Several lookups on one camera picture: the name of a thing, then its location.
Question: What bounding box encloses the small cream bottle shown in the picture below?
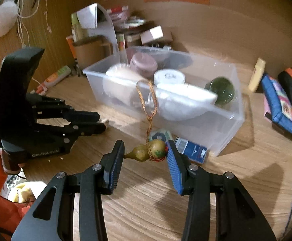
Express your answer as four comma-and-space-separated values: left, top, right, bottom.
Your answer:
248, 58, 266, 92

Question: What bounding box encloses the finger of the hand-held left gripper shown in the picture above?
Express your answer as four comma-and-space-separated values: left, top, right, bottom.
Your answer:
27, 93, 101, 123
37, 121, 107, 141

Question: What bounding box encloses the small gourd with cord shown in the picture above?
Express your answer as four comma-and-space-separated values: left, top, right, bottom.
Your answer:
124, 80, 167, 161

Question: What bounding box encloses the white curved stand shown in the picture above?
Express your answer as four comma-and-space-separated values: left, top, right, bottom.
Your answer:
88, 3, 121, 63

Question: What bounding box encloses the orange and green tube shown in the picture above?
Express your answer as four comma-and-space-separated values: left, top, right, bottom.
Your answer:
43, 65, 71, 87

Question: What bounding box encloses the fruit print box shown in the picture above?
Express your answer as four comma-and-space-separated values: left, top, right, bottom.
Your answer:
117, 34, 126, 56

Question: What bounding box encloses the person's left hand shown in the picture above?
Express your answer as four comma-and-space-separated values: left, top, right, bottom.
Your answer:
0, 148, 26, 174

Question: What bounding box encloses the white cable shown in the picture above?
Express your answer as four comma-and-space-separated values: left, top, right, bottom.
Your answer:
15, 0, 41, 48

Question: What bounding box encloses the wooden desk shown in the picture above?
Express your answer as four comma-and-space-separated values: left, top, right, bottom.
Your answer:
0, 38, 292, 241

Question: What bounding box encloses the small cardboard box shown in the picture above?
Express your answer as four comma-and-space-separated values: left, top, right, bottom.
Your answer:
139, 25, 173, 44

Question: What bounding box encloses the blue zip pouch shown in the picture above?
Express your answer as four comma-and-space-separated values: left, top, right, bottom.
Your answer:
261, 73, 292, 141

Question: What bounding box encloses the white cup with clear lid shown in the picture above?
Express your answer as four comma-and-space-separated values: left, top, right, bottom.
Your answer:
105, 64, 142, 106

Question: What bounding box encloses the yellow plush toy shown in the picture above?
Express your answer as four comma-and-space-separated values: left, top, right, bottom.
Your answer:
9, 182, 37, 204

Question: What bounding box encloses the pink packets pile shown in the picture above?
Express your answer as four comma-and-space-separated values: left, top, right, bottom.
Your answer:
108, 6, 146, 29

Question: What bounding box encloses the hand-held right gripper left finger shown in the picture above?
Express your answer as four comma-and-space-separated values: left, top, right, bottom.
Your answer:
12, 139, 125, 241

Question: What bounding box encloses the brown ceramic mug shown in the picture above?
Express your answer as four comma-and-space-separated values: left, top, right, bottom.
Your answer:
72, 36, 114, 71

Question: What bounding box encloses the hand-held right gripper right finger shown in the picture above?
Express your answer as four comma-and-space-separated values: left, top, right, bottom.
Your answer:
166, 140, 277, 241

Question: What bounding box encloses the round patterned tin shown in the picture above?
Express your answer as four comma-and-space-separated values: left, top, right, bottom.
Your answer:
148, 129, 173, 143

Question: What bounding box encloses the purple round jar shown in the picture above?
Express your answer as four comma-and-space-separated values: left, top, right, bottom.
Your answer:
129, 53, 158, 77

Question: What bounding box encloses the blue card box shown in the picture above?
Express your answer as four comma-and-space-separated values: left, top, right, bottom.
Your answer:
175, 137, 209, 163

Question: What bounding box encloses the clear plastic storage box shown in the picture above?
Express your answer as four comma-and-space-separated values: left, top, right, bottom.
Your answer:
83, 46, 245, 157

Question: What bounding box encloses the white paper sheet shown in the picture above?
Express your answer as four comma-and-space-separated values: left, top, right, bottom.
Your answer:
76, 4, 98, 29

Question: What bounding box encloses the green and white tube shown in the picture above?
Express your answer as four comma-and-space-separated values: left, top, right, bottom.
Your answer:
71, 12, 82, 42

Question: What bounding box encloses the beaded hanging cord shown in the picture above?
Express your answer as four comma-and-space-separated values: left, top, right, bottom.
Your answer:
43, 0, 52, 34

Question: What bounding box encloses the orange carton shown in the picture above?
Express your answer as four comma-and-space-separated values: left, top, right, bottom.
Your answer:
66, 36, 77, 59

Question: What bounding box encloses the green glass ball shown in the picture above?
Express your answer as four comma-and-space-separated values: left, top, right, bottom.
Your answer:
205, 77, 235, 105

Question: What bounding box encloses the white round jar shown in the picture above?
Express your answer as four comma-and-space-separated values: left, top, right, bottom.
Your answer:
153, 69, 186, 86

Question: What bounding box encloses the white plush toy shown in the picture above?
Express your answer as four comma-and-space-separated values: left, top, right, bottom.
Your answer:
0, 0, 19, 38

